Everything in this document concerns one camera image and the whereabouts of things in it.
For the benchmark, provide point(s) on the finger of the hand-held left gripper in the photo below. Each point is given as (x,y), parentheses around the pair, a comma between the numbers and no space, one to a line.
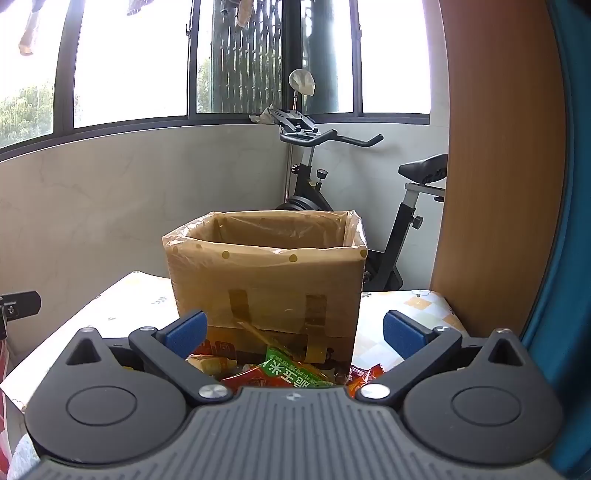
(21,304)

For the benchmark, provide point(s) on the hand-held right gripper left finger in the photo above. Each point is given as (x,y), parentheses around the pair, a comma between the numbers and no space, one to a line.
(184,333)

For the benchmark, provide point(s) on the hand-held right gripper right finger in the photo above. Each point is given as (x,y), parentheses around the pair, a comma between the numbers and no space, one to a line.
(402,336)

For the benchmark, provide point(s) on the plastic lined cardboard box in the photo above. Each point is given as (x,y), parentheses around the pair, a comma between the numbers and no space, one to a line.
(263,277)

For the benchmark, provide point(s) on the yellow orange snack packet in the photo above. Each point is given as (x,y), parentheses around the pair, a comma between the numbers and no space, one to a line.
(205,364)

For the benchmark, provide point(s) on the checked floral tablecloth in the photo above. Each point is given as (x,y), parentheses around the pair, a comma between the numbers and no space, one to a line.
(115,304)

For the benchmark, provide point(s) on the red orange snack packet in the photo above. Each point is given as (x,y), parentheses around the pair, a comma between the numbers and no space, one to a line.
(244,381)

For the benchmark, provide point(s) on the red floral cloth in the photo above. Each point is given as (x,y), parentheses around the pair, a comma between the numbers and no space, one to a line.
(3,392)

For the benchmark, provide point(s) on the green snack packet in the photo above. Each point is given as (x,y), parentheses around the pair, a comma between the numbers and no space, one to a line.
(286,371)

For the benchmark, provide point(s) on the black exercise bike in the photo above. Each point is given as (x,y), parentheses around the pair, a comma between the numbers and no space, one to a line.
(304,191)

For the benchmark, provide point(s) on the brown wooden panel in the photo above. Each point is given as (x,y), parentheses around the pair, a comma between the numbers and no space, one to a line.
(498,161)

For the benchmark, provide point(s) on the blue curtain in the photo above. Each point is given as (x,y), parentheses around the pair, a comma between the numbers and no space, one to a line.
(572,230)

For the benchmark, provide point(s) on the white crumpled cloth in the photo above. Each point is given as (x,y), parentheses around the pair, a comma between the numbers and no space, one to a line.
(262,116)

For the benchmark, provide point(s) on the beige hanging cloth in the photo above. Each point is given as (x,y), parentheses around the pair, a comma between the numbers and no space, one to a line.
(27,39)

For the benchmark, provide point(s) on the white plastic bag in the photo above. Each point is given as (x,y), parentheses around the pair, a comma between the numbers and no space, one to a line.
(302,82)

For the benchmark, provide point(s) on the metal window grille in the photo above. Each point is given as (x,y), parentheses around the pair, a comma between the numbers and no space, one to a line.
(249,60)

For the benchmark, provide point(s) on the dark hanging garment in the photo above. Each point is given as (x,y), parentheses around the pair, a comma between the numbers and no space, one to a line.
(138,5)

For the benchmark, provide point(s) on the tan hanging item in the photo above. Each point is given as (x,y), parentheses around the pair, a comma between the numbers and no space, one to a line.
(244,14)

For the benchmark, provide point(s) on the dark window frame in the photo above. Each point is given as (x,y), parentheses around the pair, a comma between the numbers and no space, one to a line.
(193,69)

